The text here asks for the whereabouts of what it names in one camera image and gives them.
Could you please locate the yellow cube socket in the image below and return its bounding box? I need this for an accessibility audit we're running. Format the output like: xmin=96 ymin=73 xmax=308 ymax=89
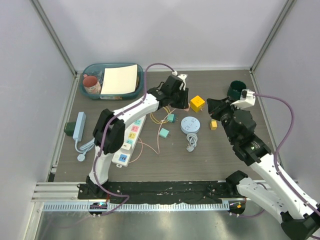
xmin=190 ymin=95 xmax=206 ymax=113

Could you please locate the light blue strip cable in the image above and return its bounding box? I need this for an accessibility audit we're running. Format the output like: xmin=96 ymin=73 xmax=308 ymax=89
xmin=74 ymin=138 xmax=96 ymax=162

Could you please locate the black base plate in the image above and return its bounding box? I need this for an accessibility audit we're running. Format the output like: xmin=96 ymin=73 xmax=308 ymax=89
xmin=76 ymin=180 xmax=251 ymax=205

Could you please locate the yellow thin cable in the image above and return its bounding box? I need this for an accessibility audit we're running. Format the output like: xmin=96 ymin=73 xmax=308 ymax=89
xmin=149 ymin=105 xmax=177 ymax=125

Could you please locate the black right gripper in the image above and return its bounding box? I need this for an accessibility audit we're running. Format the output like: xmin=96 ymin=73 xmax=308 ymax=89
xmin=206 ymin=96 xmax=241 ymax=143

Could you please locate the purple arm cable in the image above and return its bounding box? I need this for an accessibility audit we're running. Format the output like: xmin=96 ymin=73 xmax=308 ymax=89
xmin=229 ymin=93 xmax=320 ymax=238
xmin=91 ymin=62 xmax=177 ymax=217

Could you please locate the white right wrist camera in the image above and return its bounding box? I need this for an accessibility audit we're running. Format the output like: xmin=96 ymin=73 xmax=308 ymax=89
xmin=231 ymin=89 xmax=256 ymax=110

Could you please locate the light blue power strip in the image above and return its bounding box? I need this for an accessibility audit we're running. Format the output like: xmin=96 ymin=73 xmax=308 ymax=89
xmin=72 ymin=112 xmax=87 ymax=141

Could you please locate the dark green mug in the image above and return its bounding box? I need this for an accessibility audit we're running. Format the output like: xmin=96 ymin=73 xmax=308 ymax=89
xmin=227 ymin=80 xmax=247 ymax=101

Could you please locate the dark green box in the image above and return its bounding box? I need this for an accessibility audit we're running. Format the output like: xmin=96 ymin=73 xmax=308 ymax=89
xmin=63 ymin=122 xmax=76 ymax=137

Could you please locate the pale yellow USB charger plug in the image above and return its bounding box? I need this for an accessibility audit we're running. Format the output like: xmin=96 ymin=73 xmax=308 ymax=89
xmin=210 ymin=119 xmax=218 ymax=131

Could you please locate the light blue round socket base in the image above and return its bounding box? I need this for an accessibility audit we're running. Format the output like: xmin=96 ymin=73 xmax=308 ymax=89
xmin=180 ymin=116 xmax=201 ymax=135

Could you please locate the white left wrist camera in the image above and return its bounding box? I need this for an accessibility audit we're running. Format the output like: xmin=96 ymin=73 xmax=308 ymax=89
xmin=171 ymin=70 xmax=188 ymax=91

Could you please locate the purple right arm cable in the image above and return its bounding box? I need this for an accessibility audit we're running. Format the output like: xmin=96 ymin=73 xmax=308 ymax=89
xmin=229 ymin=93 xmax=320 ymax=238

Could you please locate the white power strip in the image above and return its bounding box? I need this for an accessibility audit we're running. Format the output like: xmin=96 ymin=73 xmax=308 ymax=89
xmin=111 ymin=116 xmax=146 ymax=168

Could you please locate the white charger block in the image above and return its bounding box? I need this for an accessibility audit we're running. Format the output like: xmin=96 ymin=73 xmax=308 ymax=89
xmin=121 ymin=143 xmax=132 ymax=151

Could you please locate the teal plastic basin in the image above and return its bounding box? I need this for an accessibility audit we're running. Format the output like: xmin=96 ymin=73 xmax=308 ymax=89
xmin=79 ymin=62 xmax=144 ymax=100

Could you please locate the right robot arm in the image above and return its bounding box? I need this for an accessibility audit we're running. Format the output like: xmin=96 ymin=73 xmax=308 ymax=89
xmin=206 ymin=97 xmax=320 ymax=240

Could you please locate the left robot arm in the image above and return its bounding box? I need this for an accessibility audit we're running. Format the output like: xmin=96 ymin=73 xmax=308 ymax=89
xmin=86 ymin=74 xmax=189 ymax=200

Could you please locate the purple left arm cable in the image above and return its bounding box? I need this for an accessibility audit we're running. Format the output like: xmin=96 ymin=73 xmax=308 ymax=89
xmin=91 ymin=62 xmax=177 ymax=217

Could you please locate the white paper sheet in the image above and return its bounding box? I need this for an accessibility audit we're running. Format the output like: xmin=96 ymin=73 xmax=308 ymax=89
xmin=100 ymin=64 xmax=138 ymax=95

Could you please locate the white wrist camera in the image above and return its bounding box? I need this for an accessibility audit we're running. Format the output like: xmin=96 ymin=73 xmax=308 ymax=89
xmin=171 ymin=70 xmax=188 ymax=91
xmin=231 ymin=89 xmax=256 ymax=110

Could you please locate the red patterned cup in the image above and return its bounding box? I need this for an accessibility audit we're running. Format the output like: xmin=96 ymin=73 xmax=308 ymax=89
xmin=82 ymin=74 xmax=102 ymax=95

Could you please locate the teal USB charger plug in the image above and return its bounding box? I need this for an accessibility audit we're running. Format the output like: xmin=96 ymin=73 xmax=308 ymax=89
xmin=167 ymin=113 xmax=177 ymax=123

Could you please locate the pink thin cable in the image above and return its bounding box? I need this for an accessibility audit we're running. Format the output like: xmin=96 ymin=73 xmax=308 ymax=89
xmin=129 ymin=109 xmax=188 ymax=164

